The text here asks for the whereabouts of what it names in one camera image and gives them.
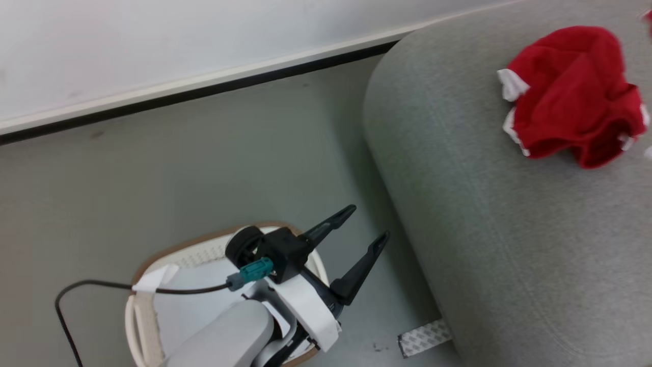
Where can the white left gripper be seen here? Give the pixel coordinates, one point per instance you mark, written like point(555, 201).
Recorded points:
point(308, 311)

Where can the red garment with white trim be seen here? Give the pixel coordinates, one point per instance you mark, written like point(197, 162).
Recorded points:
point(570, 97)

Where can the red numbered jersey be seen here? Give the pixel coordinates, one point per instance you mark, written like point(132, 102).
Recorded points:
point(649, 23)

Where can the white cloth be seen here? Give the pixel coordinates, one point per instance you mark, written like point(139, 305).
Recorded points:
point(193, 306)

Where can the grey fabric sofa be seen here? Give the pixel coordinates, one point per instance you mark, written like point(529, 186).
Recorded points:
point(509, 229)

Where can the white patterned tape strip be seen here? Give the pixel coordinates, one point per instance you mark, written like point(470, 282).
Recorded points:
point(424, 338)

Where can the white plastic laundry basket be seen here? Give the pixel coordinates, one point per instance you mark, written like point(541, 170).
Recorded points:
point(147, 326)

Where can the white and black baseboard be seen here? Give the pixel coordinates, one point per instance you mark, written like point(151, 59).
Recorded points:
point(204, 83)

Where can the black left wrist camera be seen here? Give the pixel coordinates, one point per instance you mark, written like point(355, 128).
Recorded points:
point(285, 250)

